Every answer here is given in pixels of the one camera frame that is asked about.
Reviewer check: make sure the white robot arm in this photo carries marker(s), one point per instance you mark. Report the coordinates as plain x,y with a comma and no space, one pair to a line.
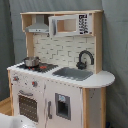
19,121

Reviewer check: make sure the red left stove knob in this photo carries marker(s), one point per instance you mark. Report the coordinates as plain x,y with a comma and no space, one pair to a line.
15,78

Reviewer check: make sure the grey toy sink basin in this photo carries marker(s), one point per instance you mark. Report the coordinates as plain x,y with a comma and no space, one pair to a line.
72,73

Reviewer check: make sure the wooden toy kitchen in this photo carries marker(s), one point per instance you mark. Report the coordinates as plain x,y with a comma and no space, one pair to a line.
83,52

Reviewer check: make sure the grey range hood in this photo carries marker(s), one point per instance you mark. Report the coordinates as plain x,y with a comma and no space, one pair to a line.
39,24

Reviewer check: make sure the white cupboard door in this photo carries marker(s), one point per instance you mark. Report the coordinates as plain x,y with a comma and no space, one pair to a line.
54,121

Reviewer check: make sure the red right stove knob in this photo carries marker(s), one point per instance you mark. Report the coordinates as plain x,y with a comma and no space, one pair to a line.
34,83

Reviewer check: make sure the grey ice dispenser panel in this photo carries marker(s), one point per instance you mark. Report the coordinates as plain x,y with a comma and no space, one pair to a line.
63,107

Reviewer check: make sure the toy oven door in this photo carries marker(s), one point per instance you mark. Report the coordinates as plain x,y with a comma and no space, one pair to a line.
28,104

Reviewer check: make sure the white microwave door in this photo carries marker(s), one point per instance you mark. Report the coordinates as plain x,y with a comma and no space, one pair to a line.
70,25

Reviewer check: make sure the red stove knob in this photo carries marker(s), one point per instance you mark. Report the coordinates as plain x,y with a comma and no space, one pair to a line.
34,83
15,78

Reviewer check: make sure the black toy stovetop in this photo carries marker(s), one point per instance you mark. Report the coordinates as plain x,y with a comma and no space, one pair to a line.
41,67

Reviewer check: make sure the silver toy pot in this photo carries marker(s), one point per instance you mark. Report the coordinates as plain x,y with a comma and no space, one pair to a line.
31,61

